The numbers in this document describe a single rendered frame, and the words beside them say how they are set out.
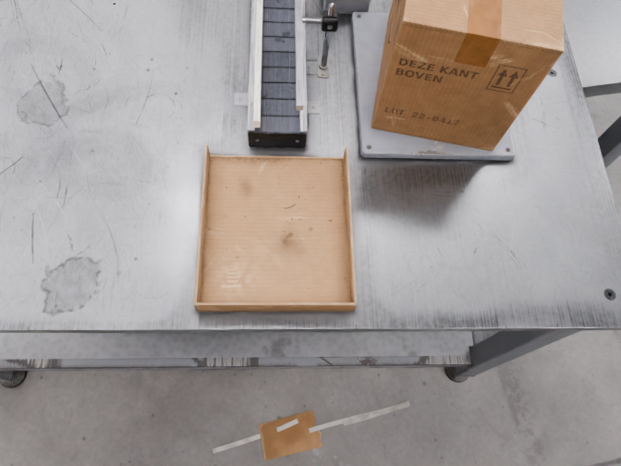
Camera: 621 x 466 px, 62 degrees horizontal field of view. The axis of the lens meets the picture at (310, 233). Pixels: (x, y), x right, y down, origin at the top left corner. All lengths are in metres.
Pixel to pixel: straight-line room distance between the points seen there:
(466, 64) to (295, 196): 0.36
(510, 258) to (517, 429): 0.93
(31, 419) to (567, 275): 1.49
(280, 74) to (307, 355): 0.78
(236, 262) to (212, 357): 0.62
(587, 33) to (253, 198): 0.86
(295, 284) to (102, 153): 0.44
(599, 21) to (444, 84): 0.60
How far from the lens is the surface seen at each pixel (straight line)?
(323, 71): 1.12
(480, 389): 1.81
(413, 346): 1.54
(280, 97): 1.02
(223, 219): 0.93
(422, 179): 1.02
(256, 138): 0.98
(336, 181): 0.97
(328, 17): 1.03
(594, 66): 1.34
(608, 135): 1.73
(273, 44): 1.10
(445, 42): 0.85
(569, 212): 1.10
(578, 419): 1.94
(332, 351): 1.49
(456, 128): 1.01
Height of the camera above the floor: 1.68
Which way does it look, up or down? 66 degrees down
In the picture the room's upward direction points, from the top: 10 degrees clockwise
